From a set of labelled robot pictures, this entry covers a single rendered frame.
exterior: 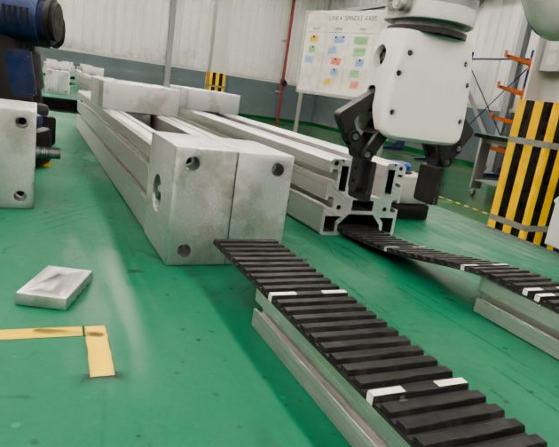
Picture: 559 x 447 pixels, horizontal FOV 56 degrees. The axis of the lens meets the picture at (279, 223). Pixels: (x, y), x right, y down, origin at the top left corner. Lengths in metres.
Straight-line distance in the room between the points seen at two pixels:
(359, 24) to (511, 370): 6.25
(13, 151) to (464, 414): 0.45
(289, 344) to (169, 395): 0.08
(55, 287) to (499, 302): 0.32
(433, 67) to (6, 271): 0.39
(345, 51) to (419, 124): 6.08
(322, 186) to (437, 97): 0.15
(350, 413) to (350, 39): 6.38
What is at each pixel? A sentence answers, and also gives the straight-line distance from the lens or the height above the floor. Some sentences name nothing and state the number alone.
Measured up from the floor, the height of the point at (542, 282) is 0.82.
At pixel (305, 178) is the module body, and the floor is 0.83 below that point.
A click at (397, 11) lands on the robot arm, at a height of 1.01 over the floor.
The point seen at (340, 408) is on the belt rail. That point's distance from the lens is 0.25.
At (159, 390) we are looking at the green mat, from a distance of 0.27.
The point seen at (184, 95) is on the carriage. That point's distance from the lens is 1.11.
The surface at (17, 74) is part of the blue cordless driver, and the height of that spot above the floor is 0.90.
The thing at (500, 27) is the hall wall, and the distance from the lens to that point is 11.47.
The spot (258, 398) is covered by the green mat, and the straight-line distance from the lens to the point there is 0.27.
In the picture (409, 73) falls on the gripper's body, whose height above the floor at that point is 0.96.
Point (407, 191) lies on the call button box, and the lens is 0.73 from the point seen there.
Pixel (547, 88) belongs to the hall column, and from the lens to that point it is 3.98.
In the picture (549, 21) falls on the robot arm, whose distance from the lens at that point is 1.00.
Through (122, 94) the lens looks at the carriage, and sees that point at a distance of 0.81.
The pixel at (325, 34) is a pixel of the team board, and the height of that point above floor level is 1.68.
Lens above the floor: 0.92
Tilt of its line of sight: 14 degrees down
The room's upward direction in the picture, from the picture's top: 8 degrees clockwise
